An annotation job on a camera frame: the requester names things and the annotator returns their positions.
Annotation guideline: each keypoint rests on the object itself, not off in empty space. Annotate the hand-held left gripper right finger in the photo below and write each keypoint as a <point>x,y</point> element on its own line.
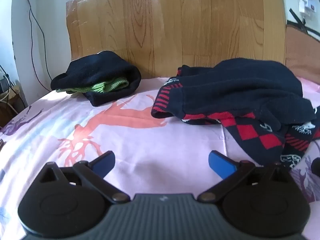
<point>220,165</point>

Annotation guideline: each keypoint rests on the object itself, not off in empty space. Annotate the wooden headboard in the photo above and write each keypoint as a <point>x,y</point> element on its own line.
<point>175,17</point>

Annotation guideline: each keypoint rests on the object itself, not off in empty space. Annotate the brown cushion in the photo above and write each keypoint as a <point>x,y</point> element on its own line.
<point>300,52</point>

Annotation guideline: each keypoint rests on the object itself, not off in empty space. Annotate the pink printed bedsheet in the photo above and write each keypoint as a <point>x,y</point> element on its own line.
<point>150,142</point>

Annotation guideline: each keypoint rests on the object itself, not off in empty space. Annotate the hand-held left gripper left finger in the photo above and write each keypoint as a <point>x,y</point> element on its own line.
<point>105,163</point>

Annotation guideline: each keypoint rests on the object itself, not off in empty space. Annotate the green knit garment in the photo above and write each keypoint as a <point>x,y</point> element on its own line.
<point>107,86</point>

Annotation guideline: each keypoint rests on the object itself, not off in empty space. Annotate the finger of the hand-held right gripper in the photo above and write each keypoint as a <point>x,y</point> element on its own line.
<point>316,167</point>

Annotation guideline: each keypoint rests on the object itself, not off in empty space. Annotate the white power adapter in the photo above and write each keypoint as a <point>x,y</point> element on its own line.
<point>307,3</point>

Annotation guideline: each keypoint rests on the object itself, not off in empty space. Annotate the navy garment red striped hem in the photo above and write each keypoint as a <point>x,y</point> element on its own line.
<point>237,87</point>

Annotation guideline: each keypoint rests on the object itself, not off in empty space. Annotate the folded navy garment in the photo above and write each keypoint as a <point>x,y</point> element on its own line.
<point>100,65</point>

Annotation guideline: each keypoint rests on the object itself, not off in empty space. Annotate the navy red checked garment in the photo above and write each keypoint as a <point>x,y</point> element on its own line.
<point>252,135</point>

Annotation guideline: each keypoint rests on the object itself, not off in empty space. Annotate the wooden bedside stand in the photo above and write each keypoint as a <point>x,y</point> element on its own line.
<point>11,105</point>

